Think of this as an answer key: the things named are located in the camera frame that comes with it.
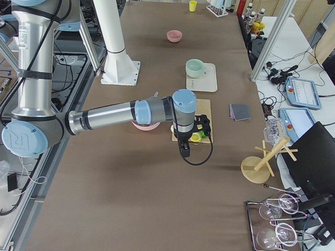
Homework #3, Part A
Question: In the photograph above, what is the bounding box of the wooden cup tree stand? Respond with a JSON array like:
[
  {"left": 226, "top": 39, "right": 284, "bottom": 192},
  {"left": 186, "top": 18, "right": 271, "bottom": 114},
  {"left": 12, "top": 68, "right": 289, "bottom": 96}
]
[{"left": 241, "top": 136, "right": 298, "bottom": 184}]

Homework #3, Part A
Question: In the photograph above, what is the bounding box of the grey folded cloth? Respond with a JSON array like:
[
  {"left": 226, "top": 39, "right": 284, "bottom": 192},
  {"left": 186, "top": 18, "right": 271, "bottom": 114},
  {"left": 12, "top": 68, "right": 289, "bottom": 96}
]
[{"left": 229, "top": 104, "right": 251, "bottom": 121}]

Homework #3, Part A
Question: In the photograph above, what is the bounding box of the wine glass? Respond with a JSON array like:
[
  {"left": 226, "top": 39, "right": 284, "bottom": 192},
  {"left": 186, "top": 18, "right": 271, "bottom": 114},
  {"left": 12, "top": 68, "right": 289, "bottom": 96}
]
[
  {"left": 259, "top": 193, "right": 298, "bottom": 220},
  {"left": 256, "top": 223, "right": 297, "bottom": 250}
]

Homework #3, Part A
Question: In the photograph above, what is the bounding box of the small pink bowl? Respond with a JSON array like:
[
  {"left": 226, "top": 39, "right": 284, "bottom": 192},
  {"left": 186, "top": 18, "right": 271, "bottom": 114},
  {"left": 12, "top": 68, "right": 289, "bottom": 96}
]
[{"left": 166, "top": 30, "right": 183, "bottom": 43}]

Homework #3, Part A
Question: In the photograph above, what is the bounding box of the lower blue teach pendant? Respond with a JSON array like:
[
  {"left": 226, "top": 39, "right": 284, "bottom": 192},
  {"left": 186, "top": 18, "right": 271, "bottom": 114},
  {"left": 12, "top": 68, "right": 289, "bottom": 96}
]
[{"left": 278, "top": 107, "right": 316, "bottom": 142}]

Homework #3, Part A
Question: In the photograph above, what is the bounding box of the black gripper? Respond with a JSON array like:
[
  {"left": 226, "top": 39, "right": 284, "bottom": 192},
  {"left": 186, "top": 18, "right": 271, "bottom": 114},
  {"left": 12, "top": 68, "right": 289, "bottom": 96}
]
[{"left": 178, "top": 115, "right": 211, "bottom": 157}]

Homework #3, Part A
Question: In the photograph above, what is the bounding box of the lemon slice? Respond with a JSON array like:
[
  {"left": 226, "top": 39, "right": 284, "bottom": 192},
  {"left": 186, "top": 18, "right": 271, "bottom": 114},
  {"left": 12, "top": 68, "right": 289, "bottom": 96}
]
[{"left": 189, "top": 132, "right": 202, "bottom": 142}]

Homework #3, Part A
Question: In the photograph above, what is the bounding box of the upper blue teach pendant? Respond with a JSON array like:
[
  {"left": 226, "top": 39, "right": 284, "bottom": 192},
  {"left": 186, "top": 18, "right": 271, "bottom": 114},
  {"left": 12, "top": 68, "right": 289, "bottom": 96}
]
[{"left": 285, "top": 77, "right": 322, "bottom": 110}]

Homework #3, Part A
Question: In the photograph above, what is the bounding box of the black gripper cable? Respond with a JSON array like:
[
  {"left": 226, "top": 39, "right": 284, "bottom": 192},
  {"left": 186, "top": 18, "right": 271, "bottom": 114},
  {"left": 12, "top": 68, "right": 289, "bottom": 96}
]
[{"left": 178, "top": 141, "right": 214, "bottom": 166}]

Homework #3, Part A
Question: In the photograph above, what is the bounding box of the large pink ice bowl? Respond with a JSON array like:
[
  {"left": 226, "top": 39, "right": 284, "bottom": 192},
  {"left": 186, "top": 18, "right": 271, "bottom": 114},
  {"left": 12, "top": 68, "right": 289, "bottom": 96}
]
[{"left": 131, "top": 121, "right": 160, "bottom": 131}]

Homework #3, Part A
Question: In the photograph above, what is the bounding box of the green lime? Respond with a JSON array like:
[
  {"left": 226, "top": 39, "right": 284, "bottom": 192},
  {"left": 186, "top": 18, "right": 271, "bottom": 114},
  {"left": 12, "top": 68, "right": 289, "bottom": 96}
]
[{"left": 200, "top": 131, "right": 207, "bottom": 138}]

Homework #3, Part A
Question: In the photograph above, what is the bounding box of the lower wine glass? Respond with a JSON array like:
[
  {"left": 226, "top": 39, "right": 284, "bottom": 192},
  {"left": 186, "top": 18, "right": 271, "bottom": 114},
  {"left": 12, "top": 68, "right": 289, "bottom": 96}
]
[{"left": 256, "top": 223, "right": 297, "bottom": 250}]

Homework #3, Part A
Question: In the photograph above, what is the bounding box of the black monitor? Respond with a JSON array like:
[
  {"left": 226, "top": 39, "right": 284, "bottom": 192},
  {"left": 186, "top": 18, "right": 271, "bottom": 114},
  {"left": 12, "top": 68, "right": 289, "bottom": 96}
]
[{"left": 282, "top": 122, "right": 334, "bottom": 196}]

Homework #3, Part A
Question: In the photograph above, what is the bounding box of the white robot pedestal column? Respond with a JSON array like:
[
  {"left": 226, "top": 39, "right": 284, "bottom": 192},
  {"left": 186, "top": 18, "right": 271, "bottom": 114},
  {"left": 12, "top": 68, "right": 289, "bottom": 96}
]
[{"left": 93, "top": 0, "right": 140, "bottom": 86}]

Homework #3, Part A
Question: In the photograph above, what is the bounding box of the clear glass mug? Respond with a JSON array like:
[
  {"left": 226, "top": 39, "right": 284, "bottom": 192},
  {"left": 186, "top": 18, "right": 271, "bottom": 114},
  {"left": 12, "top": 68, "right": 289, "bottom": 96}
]
[{"left": 263, "top": 118, "right": 286, "bottom": 145}]

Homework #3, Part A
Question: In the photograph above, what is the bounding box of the wire glass rack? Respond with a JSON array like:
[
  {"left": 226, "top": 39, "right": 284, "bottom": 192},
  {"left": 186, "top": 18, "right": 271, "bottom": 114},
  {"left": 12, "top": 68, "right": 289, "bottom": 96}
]
[{"left": 246, "top": 184, "right": 314, "bottom": 250}]

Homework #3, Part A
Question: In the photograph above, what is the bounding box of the blue teach pendant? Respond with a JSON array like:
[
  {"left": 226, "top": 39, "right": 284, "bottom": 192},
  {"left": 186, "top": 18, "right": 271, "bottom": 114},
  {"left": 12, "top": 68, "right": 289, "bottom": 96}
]
[
  {"left": 285, "top": 77, "right": 322, "bottom": 110},
  {"left": 278, "top": 107, "right": 316, "bottom": 142}
]

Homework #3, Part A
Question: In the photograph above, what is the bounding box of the white rabbit tray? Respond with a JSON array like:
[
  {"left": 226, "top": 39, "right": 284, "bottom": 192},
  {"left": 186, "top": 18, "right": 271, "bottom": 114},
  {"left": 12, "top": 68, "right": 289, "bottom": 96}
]
[{"left": 186, "top": 63, "right": 218, "bottom": 93}]

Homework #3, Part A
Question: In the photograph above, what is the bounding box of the upper wine glass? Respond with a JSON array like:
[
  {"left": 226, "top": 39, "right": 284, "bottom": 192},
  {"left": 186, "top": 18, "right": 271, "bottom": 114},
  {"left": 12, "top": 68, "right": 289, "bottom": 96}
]
[{"left": 259, "top": 193, "right": 298, "bottom": 220}]

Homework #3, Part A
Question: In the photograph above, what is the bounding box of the wooden cutting board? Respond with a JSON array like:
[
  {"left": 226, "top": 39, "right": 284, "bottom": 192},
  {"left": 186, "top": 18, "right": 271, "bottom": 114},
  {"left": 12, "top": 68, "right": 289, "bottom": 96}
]
[{"left": 171, "top": 99, "right": 214, "bottom": 144}]

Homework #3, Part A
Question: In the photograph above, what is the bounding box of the aluminium frame post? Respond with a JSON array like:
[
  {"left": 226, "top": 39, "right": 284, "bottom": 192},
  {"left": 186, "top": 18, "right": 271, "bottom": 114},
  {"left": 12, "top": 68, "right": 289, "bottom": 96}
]
[{"left": 250, "top": 0, "right": 296, "bottom": 82}]

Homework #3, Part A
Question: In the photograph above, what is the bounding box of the yellow cup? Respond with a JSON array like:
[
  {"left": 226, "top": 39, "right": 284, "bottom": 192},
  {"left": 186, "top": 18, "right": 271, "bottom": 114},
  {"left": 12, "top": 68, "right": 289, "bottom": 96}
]
[{"left": 189, "top": 0, "right": 197, "bottom": 12}]

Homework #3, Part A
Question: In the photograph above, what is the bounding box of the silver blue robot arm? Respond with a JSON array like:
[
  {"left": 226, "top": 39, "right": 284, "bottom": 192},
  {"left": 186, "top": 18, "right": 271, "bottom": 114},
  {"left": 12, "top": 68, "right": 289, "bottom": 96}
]
[{"left": 2, "top": 1, "right": 211, "bottom": 158}]

